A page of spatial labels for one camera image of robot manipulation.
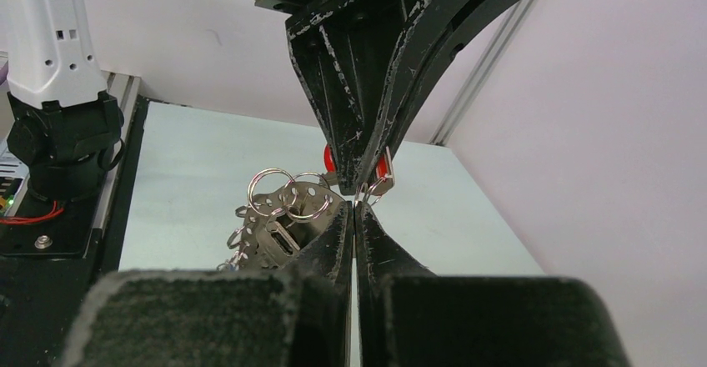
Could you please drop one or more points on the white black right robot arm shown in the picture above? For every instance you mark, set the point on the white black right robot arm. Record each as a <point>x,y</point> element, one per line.
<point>67,131</point>

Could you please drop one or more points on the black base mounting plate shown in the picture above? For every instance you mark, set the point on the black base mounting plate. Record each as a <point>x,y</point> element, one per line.
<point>47,268</point>

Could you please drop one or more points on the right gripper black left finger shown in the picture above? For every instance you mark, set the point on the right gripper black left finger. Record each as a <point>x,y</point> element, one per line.
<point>294,316</point>

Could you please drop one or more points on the red tagged key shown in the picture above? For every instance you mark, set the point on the red tagged key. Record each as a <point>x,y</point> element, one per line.
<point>384,178</point>

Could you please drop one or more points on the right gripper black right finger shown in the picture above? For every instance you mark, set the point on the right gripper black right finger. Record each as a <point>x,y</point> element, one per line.
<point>409,316</point>

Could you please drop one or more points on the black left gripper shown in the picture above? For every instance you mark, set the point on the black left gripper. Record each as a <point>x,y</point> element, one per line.
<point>368,66</point>

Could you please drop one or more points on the right aluminium frame post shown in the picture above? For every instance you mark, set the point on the right aluminium frame post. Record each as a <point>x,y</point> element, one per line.
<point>461,84</point>

